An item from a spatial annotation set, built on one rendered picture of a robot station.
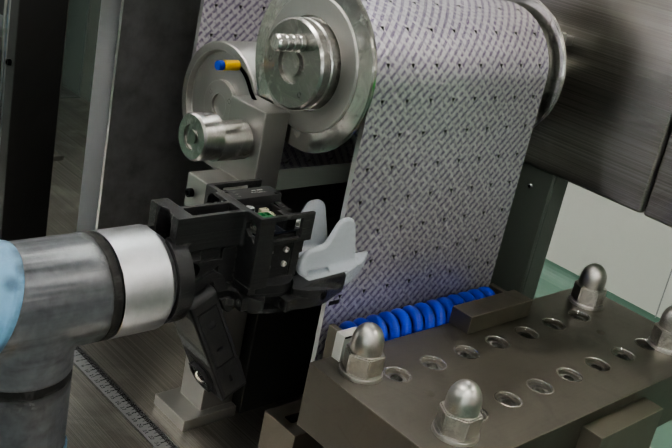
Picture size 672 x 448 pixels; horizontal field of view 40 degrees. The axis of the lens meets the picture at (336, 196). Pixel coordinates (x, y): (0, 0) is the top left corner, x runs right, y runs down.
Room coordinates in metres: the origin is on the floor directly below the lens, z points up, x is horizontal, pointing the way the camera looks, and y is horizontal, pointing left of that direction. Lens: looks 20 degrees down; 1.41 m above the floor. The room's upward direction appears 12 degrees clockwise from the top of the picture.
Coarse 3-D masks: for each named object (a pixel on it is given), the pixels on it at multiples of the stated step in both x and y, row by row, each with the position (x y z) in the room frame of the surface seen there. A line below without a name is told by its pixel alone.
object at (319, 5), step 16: (304, 0) 0.77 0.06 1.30; (320, 0) 0.76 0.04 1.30; (288, 16) 0.78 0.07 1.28; (304, 16) 0.77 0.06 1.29; (320, 16) 0.75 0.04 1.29; (336, 16) 0.74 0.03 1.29; (336, 32) 0.74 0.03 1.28; (352, 32) 0.73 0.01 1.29; (352, 48) 0.72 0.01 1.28; (352, 64) 0.72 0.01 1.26; (352, 80) 0.72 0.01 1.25; (272, 96) 0.78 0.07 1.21; (336, 96) 0.73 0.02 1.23; (352, 96) 0.72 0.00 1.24; (304, 112) 0.75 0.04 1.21; (320, 112) 0.74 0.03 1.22; (336, 112) 0.73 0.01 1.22; (304, 128) 0.75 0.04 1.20; (320, 128) 0.74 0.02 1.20
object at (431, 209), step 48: (384, 144) 0.74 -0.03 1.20; (432, 144) 0.79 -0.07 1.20; (480, 144) 0.84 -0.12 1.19; (384, 192) 0.75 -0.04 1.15; (432, 192) 0.80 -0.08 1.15; (480, 192) 0.85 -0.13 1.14; (384, 240) 0.76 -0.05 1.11; (432, 240) 0.81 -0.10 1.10; (480, 240) 0.87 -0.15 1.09; (384, 288) 0.77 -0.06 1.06; (432, 288) 0.83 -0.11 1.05
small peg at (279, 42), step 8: (272, 40) 0.72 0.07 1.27; (280, 40) 0.72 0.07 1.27; (288, 40) 0.72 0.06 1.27; (296, 40) 0.73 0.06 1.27; (304, 40) 0.73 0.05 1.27; (272, 48) 0.72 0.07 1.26; (280, 48) 0.72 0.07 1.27; (288, 48) 0.72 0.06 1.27; (296, 48) 0.73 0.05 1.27; (304, 48) 0.73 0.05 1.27
